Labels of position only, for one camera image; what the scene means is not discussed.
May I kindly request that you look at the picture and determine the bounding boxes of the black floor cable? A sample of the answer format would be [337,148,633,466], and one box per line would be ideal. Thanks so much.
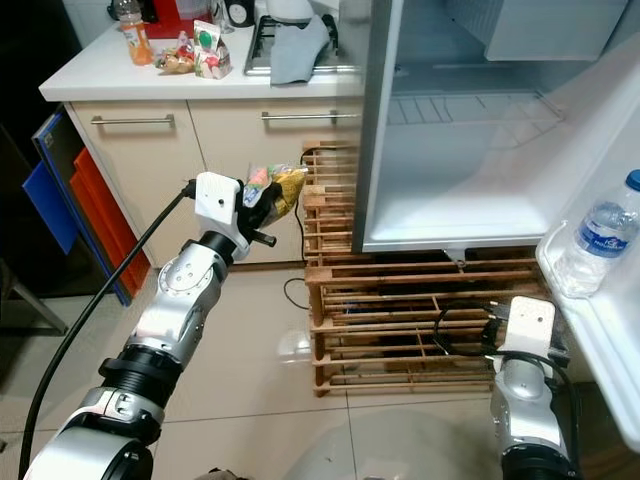
[281,274,312,312]

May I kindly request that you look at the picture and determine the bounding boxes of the metal legged chair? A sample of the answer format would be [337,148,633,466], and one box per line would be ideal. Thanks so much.
[0,285,72,338]

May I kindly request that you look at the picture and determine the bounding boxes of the clear candy bag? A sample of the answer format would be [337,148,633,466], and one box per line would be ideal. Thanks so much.
[154,31,197,76]

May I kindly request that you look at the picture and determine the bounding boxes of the wooden slatted rack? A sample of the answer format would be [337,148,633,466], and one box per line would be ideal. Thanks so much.
[300,138,577,397]

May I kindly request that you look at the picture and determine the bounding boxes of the metal dish tray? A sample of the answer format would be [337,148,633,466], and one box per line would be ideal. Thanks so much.
[244,11,353,77]

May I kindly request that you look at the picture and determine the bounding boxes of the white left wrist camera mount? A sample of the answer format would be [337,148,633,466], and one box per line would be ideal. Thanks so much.
[192,171,245,240]

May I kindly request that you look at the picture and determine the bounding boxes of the grey cloth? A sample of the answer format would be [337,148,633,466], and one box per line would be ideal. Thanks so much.
[267,13,334,87]

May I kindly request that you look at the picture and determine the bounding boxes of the small black round device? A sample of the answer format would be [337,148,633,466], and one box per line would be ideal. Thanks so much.
[224,0,257,30]

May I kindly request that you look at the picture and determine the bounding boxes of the white mini fridge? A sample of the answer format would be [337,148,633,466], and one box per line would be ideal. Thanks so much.
[340,0,640,254]

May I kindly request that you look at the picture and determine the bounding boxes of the white kettle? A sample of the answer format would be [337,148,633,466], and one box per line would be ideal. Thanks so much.
[264,0,317,26]

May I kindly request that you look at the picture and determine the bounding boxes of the white kitchen cabinet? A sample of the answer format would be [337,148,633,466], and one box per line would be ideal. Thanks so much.
[39,18,367,269]

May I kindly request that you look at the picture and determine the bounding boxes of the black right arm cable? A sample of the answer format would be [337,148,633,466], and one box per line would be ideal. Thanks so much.
[431,299,513,361]

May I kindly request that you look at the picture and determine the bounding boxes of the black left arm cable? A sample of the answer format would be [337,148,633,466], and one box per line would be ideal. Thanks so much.
[15,180,200,480]

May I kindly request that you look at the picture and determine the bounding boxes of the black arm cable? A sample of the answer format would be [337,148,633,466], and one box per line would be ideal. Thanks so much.
[15,180,200,480]
[431,299,513,361]

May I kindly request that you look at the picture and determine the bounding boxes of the white fridge door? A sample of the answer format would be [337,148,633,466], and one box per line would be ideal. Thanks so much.
[534,55,640,453]

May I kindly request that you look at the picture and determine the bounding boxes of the clear plastic water bottle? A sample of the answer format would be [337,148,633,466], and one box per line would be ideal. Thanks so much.
[554,169,640,300]

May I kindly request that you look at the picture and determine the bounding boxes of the snack pouch with green cap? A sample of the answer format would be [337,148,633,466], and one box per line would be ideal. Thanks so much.
[191,19,233,80]

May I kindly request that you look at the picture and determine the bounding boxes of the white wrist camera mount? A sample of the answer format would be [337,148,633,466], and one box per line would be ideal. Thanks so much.
[502,295,559,362]
[192,171,245,240]

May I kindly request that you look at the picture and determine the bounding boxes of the white freezer compartment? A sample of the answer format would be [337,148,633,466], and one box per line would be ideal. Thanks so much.
[448,0,623,63]

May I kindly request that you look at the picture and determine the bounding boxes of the orange juice bottle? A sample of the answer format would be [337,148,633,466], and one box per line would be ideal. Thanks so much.
[114,0,155,68]

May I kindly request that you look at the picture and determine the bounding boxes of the metal drawer handle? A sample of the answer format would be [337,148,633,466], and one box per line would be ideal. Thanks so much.
[90,113,174,127]
[260,109,362,122]

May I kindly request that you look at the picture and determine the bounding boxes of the colourful snack bag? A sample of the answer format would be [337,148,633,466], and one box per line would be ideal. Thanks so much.
[242,162,310,223]

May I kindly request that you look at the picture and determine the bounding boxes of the blue folder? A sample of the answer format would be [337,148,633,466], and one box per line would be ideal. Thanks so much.
[21,159,77,258]

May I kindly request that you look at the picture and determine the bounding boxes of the orange board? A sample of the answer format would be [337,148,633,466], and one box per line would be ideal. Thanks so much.
[69,147,148,298]

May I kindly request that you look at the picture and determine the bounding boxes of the wire fridge shelf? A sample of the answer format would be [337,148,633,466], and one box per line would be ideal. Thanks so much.
[390,88,567,128]

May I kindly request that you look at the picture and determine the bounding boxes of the red appliance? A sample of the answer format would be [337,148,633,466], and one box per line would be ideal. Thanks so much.
[124,0,213,42]

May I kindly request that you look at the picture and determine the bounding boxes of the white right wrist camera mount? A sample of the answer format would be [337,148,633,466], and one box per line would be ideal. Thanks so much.
[502,295,559,362]

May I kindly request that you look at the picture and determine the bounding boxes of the blue framed dark board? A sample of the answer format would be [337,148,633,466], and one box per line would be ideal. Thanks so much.
[31,107,133,307]

